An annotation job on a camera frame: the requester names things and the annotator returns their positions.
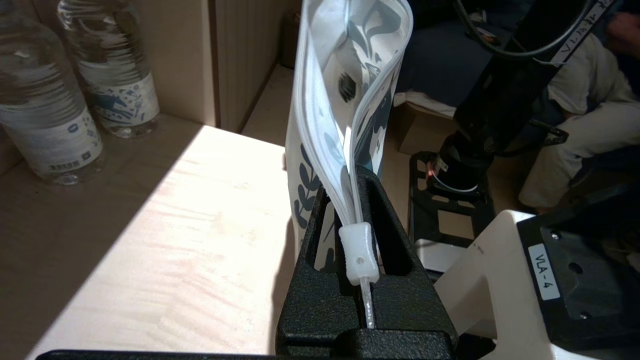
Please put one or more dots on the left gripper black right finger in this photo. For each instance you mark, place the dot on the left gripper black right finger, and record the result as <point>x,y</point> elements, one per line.
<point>410,310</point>

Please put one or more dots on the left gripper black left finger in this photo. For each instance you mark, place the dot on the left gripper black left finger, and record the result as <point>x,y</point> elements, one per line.
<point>310,310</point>

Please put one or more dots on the white horse-print zip pouch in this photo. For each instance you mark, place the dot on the white horse-print zip pouch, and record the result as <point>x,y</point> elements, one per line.
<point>320,100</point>

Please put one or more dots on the black white robot base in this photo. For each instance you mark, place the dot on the black white robot base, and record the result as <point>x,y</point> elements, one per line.
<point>480,300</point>

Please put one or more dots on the brown cardboard box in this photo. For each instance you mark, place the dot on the brown cardboard box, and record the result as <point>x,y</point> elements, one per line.
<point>420,132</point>

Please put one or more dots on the seated person beige trousers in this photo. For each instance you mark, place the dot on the seated person beige trousers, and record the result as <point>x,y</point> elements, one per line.
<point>590,135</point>

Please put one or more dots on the dark blue fabric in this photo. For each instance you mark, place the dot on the dark blue fabric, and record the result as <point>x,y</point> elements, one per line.
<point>440,60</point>

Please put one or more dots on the small clear water bottle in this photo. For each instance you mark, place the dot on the small clear water bottle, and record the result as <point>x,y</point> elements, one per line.
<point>120,90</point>
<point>45,125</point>

